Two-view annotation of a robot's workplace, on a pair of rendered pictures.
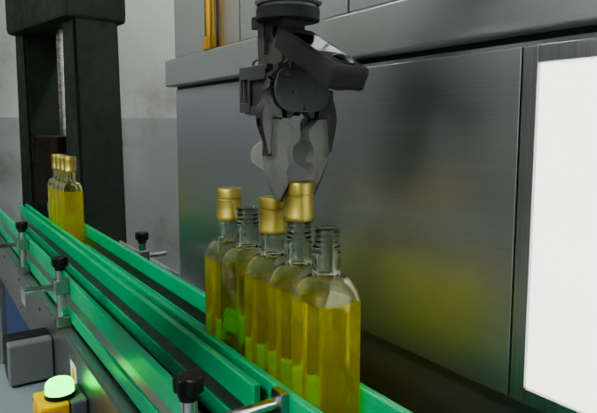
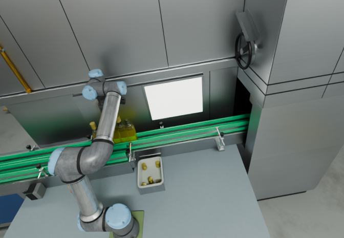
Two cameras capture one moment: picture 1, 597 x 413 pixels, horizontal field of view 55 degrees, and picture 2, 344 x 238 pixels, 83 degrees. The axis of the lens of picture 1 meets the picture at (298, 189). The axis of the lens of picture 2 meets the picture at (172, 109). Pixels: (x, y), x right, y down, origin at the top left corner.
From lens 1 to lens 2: 1.03 m
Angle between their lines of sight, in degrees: 61
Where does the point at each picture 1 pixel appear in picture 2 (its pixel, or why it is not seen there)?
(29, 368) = (42, 191)
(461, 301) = (140, 115)
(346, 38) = not seen: hidden behind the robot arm
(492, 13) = (133, 81)
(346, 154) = not seen: hidden behind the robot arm
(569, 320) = (155, 111)
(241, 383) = (122, 146)
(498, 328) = (147, 115)
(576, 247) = (154, 104)
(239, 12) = (41, 81)
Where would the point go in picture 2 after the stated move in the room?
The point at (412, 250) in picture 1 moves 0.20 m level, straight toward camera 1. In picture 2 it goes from (129, 112) to (149, 122)
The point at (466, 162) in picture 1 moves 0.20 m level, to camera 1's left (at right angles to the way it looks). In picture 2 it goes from (136, 100) to (119, 117)
